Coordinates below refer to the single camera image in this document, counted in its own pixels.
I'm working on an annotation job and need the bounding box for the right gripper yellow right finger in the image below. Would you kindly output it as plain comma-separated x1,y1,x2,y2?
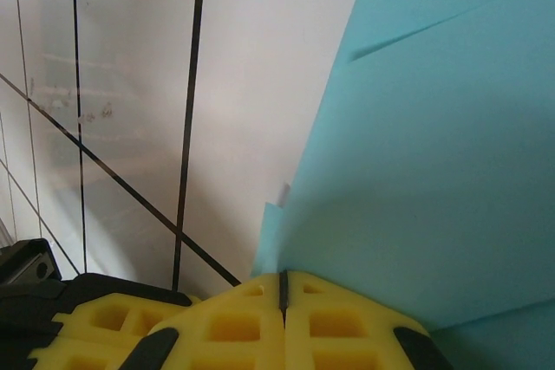
284,269,455,370

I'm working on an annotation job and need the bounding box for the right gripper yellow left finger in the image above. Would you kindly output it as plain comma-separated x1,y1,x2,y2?
121,272,287,370

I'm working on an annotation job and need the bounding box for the light blue paper sheet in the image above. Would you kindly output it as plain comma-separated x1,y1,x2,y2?
250,0,555,370

